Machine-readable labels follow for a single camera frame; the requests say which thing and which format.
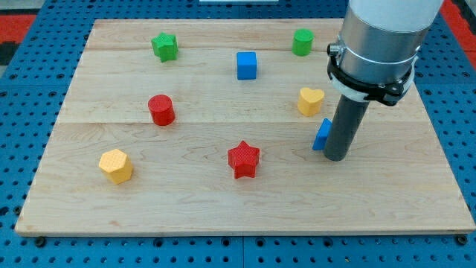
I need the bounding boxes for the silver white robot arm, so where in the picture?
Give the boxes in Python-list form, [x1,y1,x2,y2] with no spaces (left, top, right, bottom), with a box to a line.
[327,0,443,106]

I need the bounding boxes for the yellow heart block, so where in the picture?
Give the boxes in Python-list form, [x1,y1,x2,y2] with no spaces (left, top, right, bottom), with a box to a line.
[297,87,325,117]

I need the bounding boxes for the red star block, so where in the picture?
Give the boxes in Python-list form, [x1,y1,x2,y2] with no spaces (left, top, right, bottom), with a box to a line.
[228,141,260,179]

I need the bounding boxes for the light wooden board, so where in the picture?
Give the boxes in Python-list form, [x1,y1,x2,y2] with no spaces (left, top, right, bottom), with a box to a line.
[16,19,475,237]

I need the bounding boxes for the blue cube block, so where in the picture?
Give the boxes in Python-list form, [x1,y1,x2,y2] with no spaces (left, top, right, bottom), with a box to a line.
[237,51,257,80]

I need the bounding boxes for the red cylinder block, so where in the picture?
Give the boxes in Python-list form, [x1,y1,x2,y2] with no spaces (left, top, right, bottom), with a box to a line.
[147,95,175,126]

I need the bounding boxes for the blue triangle block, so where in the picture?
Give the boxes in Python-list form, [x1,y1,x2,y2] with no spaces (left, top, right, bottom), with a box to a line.
[312,118,332,150]

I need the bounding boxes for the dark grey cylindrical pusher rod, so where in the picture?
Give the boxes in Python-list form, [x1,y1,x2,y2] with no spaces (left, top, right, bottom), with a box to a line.
[324,95,369,162]

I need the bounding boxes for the green star block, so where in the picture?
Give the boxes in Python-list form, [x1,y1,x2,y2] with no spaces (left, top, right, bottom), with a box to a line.
[151,32,179,63]

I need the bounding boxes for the green cylinder block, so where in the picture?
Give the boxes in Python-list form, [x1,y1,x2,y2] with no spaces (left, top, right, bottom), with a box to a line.
[292,28,314,57]

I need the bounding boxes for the yellow hexagon block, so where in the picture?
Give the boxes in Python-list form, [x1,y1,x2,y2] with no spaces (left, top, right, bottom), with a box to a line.
[98,149,133,185]

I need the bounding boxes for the black clamp ring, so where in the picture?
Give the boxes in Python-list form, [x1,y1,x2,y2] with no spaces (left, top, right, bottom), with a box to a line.
[327,42,416,107]

